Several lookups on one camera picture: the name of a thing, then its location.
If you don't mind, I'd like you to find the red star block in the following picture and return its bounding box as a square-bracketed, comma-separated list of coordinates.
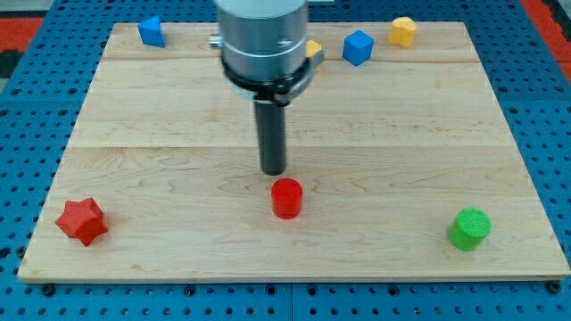
[55, 198, 108, 246]

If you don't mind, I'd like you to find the red cylinder block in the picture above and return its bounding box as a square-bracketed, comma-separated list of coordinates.
[271, 177, 303, 219]

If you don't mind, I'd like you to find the black clamp ring mount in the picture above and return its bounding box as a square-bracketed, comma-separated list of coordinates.
[220, 50, 325, 106]

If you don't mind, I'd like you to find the green cylinder block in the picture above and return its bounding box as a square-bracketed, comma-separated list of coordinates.
[447, 208, 492, 251]

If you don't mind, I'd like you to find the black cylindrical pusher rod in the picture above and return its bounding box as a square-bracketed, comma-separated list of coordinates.
[254, 103, 286, 176]

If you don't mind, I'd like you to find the blue triangular block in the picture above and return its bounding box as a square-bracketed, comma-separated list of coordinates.
[137, 15, 165, 48]

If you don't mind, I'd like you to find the blue cube block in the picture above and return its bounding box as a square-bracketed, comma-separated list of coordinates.
[342, 29, 375, 67]

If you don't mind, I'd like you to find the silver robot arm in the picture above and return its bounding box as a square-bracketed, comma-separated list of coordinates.
[209, 0, 325, 176]

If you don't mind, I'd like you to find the wooden board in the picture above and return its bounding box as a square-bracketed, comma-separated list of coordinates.
[18, 22, 570, 284]

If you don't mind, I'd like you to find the yellow block behind arm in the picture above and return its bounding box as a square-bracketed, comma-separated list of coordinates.
[306, 39, 322, 58]

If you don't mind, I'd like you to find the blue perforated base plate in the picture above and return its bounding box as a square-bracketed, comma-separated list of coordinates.
[1, 1, 570, 320]

